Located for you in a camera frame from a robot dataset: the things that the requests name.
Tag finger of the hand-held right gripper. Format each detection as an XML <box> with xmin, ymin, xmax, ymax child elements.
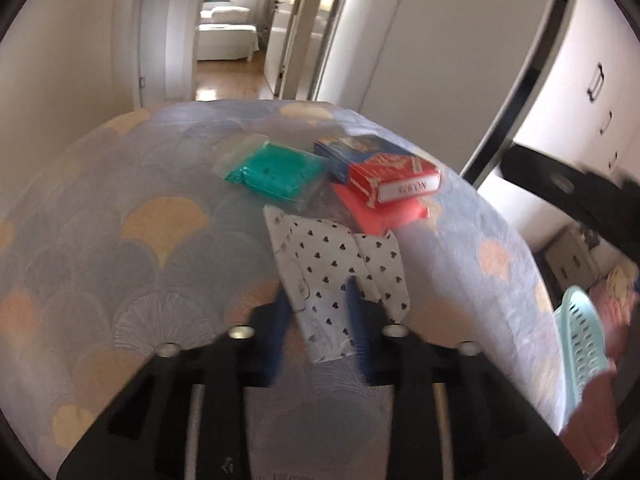
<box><xmin>500</xmin><ymin>144</ymin><xmax>640</xmax><ymax>233</ymax></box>

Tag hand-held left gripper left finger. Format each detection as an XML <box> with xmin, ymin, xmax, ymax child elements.
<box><xmin>57</xmin><ymin>289</ymin><xmax>292</xmax><ymax>480</ymax></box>

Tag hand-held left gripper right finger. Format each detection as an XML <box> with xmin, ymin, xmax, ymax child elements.
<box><xmin>349</xmin><ymin>279</ymin><xmax>584</xmax><ymax>480</ymax></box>

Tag white heart-print bag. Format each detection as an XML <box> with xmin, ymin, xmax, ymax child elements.
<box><xmin>263</xmin><ymin>205</ymin><xmax>412</xmax><ymax>364</ymax></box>

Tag teal plastic basket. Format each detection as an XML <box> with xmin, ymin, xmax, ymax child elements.
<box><xmin>558</xmin><ymin>285</ymin><xmax>612</xmax><ymax>412</ymax></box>

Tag beige nightstand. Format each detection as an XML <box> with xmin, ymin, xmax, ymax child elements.
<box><xmin>544</xmin><ymin>224</ymin><xmax>609</xmax><ymax>292</ymax></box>

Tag folded pink and yellow quilts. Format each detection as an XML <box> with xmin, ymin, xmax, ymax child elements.
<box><xmin>600</xmin><ymin>260</ymin><xmax>640</xmax><ymax>311</ymax></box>

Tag coral pink flat packet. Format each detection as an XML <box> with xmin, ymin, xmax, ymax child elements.
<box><xmin>330</xmin><ymin>182</ymin><xmax>431</xmax><ymax>236</ymax></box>

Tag white wardrobe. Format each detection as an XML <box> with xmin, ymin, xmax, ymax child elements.
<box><xmin>477</xmin><ymin>0</ymin><xmax>640</xmax><ymax>196</ymax></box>

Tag red card box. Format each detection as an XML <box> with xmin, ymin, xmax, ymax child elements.
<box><xmin>347</xmin><ymin>154</ymin><xmax>442</xmax><ymax>205</ymax></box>

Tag green packet in clear bag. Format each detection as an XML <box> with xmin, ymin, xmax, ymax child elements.
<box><xmin>212</xmin><ymin>133</ymin><xmax>331</xmax><ymax>212</ymax></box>

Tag blue card box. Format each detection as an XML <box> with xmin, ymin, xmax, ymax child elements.
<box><xmin>313</xmin><ymin>136</ymin><xmax>387</xmax><ymax>184</ymax></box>

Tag white sliding door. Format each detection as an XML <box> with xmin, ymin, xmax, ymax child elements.
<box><xmin>310</xmin><ymin>0</ymin><xmax>577</xmax><ymax>192</ymax></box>

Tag fan-patterned grey tablecloth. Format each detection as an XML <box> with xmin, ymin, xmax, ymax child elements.
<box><xmin>0</xmin><ymin>99</ymin><xmax>567</xmax><ymax>480</ymax></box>

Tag white bed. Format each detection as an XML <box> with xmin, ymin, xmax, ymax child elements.
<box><xmin>197</xmin><ymin>20</ymin><xmax>260</xmax><ymax>63</ymax></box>

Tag white room door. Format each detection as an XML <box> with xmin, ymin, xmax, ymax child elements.
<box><xmin>264</xmin><ymin>0</ymin><xmax>303</xmax><ymax>98</ymax></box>

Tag white folded quilt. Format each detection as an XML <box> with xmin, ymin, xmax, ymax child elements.
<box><xmin>200</xmin><ymin>5</ymin><xmax>251</xmax><ymax>27</ymax></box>

